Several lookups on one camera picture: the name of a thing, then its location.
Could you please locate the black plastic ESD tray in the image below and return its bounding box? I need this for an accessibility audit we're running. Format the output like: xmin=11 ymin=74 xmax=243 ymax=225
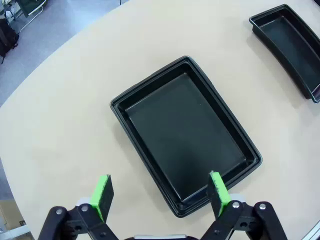
xmin=109 ymin=55 xmax=263 ymax=219
xmin=248 ymin=3 xmax=320 ymax=104

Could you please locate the black backpack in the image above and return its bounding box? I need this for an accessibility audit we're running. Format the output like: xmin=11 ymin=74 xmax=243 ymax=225
xmin=0 ymin=18 xmax=20 ymax=65

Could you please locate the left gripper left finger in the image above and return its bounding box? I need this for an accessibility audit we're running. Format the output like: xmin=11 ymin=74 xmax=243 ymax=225
xmin=37 ymin=174 xmax=120 ymax=240

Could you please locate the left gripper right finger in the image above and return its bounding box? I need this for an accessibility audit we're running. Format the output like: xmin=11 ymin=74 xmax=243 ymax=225
xmin=199 ymin=170 xmax=288 ymax=240

